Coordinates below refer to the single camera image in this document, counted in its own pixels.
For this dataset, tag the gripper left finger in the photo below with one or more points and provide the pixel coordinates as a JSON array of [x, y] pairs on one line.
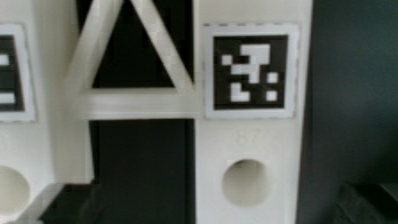
[[73, 207]]

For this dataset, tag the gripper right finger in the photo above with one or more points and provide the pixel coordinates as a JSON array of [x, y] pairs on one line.
[[366, 205]]

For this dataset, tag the white chair back frame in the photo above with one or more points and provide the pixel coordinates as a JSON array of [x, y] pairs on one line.
[[247, 139]]

